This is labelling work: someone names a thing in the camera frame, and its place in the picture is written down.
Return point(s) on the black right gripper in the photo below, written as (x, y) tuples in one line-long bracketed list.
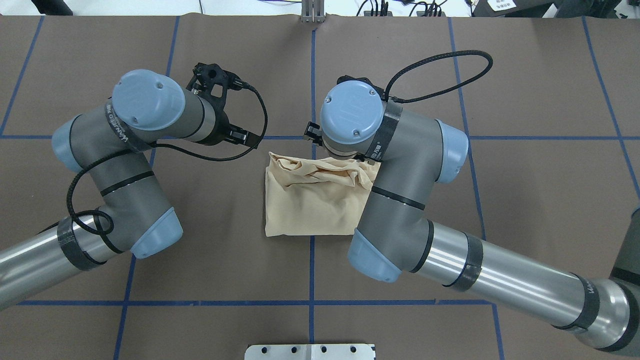
[(313, 131)]

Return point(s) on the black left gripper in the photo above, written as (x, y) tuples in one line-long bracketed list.
[(221, 129)]

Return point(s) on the cream long-sleeve graphic shirt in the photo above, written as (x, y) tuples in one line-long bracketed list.
[(315, 197)]

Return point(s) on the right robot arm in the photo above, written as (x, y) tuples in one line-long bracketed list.
[(393, 234)]

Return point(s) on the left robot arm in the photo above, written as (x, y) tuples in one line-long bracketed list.
[(115, 203)]

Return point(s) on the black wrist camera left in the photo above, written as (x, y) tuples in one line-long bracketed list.
[(211, 83)]

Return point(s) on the aluminium frame post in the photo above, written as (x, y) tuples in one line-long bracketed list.
[(313, 11)]

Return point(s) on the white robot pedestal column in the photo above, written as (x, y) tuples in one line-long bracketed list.
[(322, 351)]

